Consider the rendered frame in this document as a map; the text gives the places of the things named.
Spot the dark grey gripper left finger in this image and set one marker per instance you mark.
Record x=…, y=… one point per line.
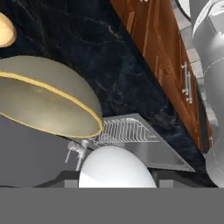
x=68, y=178

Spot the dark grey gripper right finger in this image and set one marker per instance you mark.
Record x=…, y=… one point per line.
x=167, y=178

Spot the steel sink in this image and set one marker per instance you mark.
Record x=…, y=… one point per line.
x=163, y=154

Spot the beige bowl with yellow rim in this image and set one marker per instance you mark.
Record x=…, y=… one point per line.
x=43, y=105

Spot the steel tap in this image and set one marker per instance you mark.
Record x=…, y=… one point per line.
x=78, y=150

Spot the white egg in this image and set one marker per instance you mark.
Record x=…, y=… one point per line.
x=116, y=167

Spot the brown wooden cupboard run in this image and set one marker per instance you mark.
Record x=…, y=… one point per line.
x=157, y=43

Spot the tan round bread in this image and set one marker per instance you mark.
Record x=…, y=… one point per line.
x=5, y=30

